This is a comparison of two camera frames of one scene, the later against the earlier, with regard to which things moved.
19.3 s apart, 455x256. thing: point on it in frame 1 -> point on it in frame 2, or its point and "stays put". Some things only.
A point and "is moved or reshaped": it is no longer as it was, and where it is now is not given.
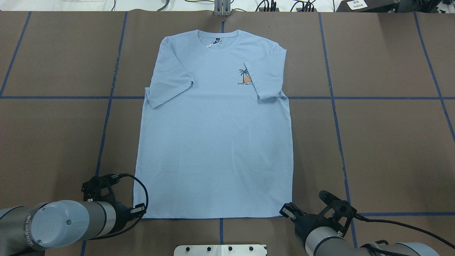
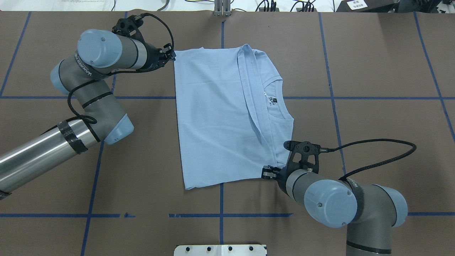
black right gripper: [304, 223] -> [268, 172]
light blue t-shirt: [217, 143] is moved or reshaped
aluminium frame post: [222, 8] stays put
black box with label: [369, 6] stays put
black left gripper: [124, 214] -> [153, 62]
